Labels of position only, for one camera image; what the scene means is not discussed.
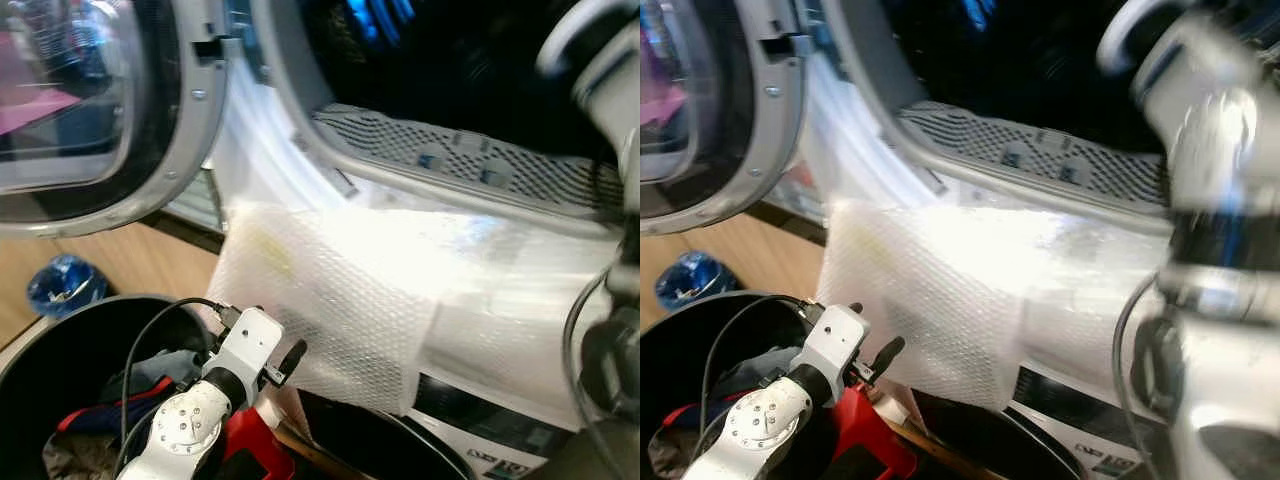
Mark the round grey washer door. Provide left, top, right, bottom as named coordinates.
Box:
left=0, top=0, right=233, bottom=239
left=640, top=0, right=809, bottom=236

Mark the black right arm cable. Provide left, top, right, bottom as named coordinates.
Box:
left=562, top=265, right=626, bottom=480
left=1112, top=270, right=1176, bottom=480

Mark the white washing machine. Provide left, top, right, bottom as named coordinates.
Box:
left=165, top=0, right=641, bottom=480
left=745, top=0, right=1280, bottom=480

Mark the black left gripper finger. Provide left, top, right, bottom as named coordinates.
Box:
left=272, top=340, right=309, bottom=389
left=865, top=335, right=907, bottom=386

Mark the black round laundry basket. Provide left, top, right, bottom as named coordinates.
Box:
left=640, top=290, right=821, bottom=480
left=0, top=293, right=216, bottom=480

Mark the clear bubble wrap sheet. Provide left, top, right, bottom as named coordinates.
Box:
left=815, top=195, right=1171, bottom=413
left=205, top=195, right=626, bottom=433

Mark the blue crumpled plastic bag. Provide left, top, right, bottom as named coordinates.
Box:
left=655, top=250, right=736, bottom=313
left=27, top=253, right=109, bottom=319

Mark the red plastic object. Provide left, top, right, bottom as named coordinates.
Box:
left=218, top=403, right=298, bottom=480
left=830, top=385, right=919, bottom=480

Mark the blue and red garment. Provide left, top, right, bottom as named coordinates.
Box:
left=40, top=348, right=211, bottom=480
left=650, top=345, right=801, bottom=480

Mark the black round tub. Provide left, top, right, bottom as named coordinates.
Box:
left=905, top=388, right=1086, bottom=480
left=295, top=388, right=476, bottom=480

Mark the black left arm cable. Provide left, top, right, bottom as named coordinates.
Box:
left=698, top=293, right=826, bottom=471
left=118, top=297, right=236, bottom=471

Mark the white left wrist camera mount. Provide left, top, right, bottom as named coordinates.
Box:
left=790, top=303, right=873, bottom=386
left=205, top=307, right=286, bottom=386

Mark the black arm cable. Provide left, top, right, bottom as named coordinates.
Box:
left=698, top=293, right=826, bottom=471
left=118, top=297, right=236, bottom=471
left=1112, top=270, right=1176, bottom=480
left=562, top=265, right=626, bottom=480

